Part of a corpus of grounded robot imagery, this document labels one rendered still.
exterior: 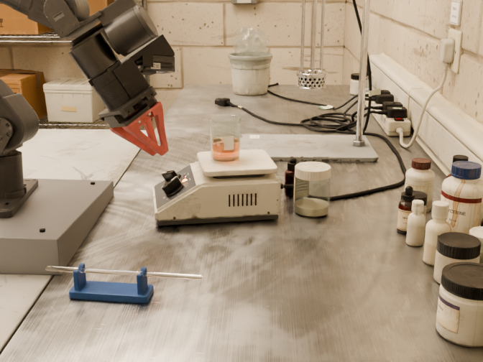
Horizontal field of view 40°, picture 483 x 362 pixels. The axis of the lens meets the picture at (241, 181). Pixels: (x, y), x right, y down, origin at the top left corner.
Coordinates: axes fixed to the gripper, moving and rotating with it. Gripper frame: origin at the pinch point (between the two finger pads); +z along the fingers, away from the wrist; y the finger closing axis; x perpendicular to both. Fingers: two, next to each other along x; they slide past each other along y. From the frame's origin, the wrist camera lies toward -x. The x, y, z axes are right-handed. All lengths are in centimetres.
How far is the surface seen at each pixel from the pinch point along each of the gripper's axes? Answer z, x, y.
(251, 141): 21, -32, 33
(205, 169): 6.3, -3.1, -4.1
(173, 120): 13, -32, 66
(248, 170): 9.9, -7.7, -7.4
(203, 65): 33, -124, 213
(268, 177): 13.1, -10.0, -7.5
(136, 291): 7.5, 20.0, -20.0
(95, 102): 16, -67, 222
